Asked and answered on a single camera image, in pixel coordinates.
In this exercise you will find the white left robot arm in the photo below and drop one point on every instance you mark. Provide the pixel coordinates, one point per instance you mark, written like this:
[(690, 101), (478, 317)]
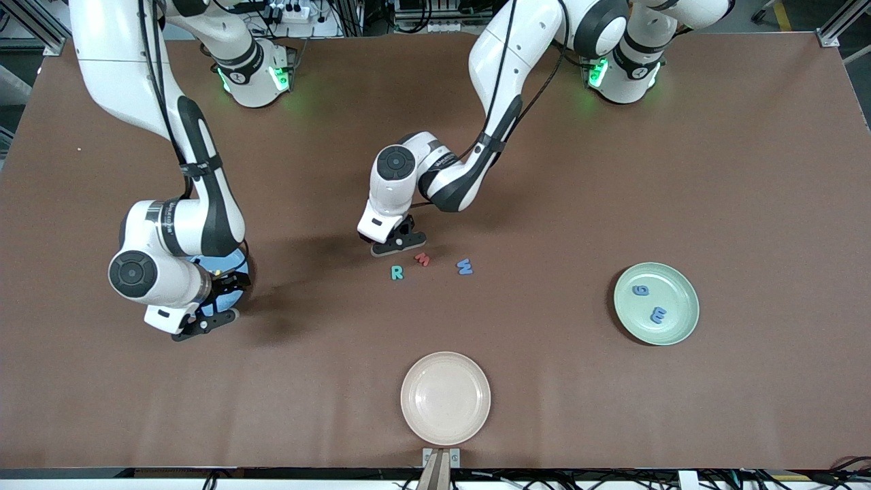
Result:
[(395, 197)]

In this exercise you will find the green plate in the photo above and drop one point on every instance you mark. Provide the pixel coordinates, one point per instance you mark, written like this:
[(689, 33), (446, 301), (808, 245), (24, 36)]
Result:
[(670, 286)]

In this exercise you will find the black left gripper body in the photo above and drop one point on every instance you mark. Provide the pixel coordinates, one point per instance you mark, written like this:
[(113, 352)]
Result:
[(406, 224)]

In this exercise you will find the blue foam letter m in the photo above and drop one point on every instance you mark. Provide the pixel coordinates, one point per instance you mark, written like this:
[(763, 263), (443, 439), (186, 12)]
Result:
[(659, 316)]

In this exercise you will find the teal foam letter R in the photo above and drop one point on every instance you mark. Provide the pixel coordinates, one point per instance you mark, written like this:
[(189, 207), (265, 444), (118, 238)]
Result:
[(394, 273)]

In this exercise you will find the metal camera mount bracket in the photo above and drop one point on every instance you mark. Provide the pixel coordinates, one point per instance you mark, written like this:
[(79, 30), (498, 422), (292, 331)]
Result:
[(441, 469)]

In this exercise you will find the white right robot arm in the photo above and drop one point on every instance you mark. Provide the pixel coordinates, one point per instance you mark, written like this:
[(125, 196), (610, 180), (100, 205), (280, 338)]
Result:
[(109, 68)]

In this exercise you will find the beige plate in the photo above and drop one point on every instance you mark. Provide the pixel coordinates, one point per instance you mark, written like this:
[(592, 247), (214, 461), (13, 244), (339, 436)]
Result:
[(446, 398)]

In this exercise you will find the white power strip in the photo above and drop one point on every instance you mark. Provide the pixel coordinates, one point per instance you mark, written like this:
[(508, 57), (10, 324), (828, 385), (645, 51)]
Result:
[(296, 13)]

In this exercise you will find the blue plate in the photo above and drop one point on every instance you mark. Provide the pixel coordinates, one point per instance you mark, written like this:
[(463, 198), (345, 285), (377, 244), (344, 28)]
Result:
[(228, 260)]

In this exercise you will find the aluminium frame profile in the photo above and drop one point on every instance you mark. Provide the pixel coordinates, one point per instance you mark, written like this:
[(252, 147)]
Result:
[(835, 30), (41, 30)]

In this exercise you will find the blue foam letter W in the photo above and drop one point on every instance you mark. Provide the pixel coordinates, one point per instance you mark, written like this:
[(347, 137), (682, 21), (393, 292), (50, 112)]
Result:
[(465, 269)]

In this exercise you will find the blue foam letter g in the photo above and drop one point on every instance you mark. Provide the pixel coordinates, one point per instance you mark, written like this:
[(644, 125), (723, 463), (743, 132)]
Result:
[(640, 292)]

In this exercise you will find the red foam letter m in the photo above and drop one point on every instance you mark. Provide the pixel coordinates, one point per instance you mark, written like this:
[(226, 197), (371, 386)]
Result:
[(422, 259)]

